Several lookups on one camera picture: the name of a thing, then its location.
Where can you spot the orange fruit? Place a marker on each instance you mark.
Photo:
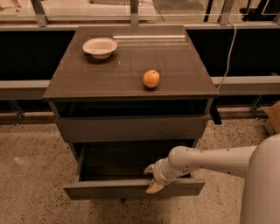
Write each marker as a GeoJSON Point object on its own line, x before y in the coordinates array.
{"type": "Point", "coordinates": [151, 79]}

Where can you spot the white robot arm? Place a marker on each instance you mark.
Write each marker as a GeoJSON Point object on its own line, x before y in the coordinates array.
{"type": "Point", "coordinates": [258, 165]}

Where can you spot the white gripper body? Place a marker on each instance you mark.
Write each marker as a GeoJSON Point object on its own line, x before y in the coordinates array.
{"type": "Point", "coordinates": [157, 172]}

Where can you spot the grey drawer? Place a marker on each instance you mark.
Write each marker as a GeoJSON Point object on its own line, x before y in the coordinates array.
{"type": "Point", "coordinates": [118, 173]}
{"type": "Point", "coordinates": [138, 128]}

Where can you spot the cardboard box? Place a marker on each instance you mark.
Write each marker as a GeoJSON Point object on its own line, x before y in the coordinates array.
{"type": "Point", "coordinates": [272, 125]}

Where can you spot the grey top drawer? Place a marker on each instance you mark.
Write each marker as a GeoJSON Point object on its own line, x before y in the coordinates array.
{"type": "Point", "coordinates": [138, 128]}

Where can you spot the metal window railing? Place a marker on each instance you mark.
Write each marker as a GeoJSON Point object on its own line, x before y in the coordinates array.
{"type": "Point", "coordinates": [192, 14]}

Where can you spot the white paper bowl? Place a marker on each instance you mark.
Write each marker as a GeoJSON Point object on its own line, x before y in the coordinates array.
{"type": "Point", "coordinates": [100, 48]}

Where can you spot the grey drawer cabinet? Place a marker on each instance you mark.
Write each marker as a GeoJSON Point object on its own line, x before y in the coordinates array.
{"type": "Point", "coordinates": [84, 87]}

